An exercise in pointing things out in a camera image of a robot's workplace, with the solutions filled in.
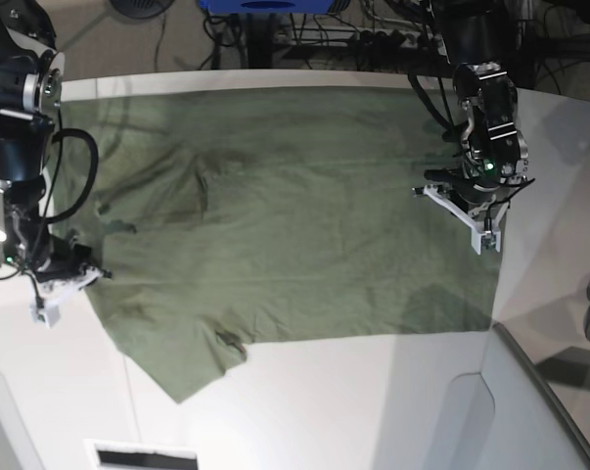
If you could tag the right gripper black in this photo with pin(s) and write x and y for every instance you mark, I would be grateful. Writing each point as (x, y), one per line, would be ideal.
(61, 260)

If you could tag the green t-shirt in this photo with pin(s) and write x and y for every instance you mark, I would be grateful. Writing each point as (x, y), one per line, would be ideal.
(238, 217)

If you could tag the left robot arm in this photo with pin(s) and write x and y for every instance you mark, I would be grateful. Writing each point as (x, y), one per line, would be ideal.
(477, 39)

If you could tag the grey metal stand right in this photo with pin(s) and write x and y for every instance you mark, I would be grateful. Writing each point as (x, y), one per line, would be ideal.
(569, 367)

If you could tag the power strip with red light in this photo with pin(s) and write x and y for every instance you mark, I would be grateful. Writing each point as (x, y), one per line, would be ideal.
(389, 40)

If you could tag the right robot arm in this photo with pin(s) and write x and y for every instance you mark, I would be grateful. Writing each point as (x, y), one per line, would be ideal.
(31, 77)

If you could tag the black table leg post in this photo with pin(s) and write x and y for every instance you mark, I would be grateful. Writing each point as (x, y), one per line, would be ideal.
(260, 29)

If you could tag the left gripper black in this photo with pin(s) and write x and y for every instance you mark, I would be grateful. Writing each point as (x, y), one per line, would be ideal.
(472, 194)

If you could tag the black round fan base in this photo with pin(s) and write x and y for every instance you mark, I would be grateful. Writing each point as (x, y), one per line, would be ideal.
(141, 9)

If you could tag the blue plastic bin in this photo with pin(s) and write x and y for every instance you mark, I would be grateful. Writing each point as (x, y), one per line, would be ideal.
(224, 7)

